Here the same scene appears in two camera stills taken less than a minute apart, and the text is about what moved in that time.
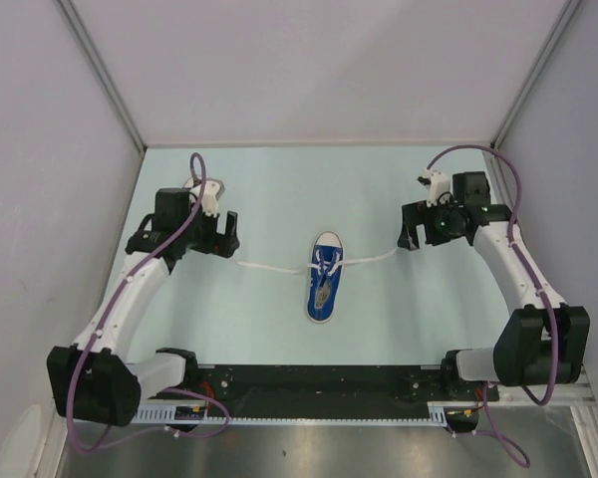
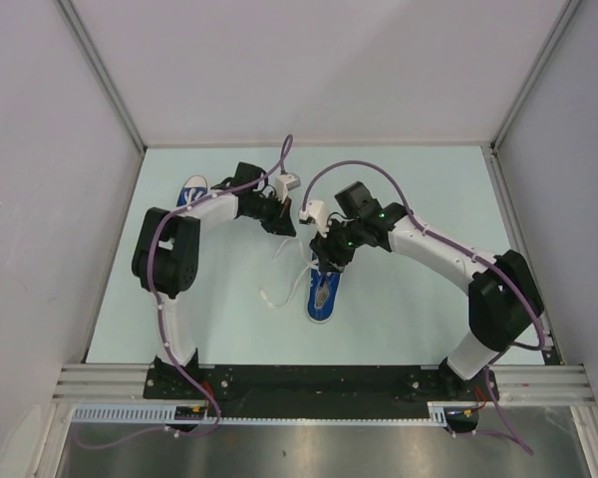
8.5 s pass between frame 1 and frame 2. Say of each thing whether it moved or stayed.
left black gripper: moved
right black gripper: moved
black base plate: stayed
